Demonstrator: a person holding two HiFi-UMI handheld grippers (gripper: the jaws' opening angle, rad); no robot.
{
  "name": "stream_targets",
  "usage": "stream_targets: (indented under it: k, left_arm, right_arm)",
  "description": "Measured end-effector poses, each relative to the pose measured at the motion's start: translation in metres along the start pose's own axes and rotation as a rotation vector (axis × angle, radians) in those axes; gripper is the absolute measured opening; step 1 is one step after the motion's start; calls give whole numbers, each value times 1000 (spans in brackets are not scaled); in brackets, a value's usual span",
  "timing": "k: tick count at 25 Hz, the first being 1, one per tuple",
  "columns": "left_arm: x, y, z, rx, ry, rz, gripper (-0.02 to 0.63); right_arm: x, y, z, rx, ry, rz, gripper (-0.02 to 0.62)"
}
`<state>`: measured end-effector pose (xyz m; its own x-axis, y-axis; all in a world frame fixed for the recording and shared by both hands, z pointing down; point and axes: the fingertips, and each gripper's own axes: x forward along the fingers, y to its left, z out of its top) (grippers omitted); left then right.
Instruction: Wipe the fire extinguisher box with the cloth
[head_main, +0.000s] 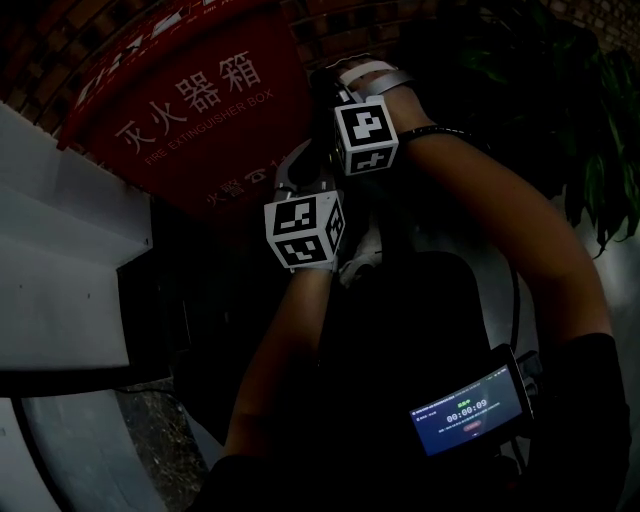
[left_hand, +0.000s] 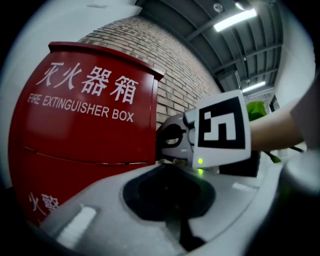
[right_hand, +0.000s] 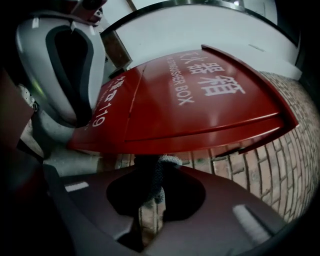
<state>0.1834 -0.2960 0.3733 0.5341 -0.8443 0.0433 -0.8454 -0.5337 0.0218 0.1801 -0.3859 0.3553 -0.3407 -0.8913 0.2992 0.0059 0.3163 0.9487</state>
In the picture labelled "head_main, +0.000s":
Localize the smartphone with lit screen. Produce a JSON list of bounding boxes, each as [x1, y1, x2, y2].
[[408, 343, 536, 459]]

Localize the person's black clothes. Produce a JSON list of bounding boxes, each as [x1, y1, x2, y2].
[[187, 249, 632, 512]]

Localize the black wristband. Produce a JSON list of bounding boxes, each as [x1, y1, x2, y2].
[[399, 124, 494, 151]]

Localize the person's left forearm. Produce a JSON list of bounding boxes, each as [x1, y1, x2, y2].
[[219, 269, 334, 459]]

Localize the black phone cable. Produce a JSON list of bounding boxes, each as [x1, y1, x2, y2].
[[507, 264, 524, 351]]

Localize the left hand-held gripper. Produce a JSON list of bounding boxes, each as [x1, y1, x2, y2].
[[263, 139, 347, 275]]

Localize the red fire extinguisher box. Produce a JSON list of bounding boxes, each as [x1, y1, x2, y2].
[[56, 0, 322, 227]]

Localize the black panel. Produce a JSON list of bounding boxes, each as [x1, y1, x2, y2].
[[116, 197, 194, 389]]

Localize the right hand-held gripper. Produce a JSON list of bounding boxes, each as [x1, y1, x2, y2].
[[333, 59, 417, 177]]

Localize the black wall trim strip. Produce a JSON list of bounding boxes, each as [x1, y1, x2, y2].
[[0, 363, 176, 401]]

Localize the green potted plant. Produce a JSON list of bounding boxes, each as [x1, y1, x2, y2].
[[449, 0, 640, 260]]

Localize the person's right forearm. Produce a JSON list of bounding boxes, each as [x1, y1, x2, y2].
[[394, 92, 615, 351]]

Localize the person's white shoe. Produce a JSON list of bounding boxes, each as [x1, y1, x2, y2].
[[338, 219, 387, 290]]

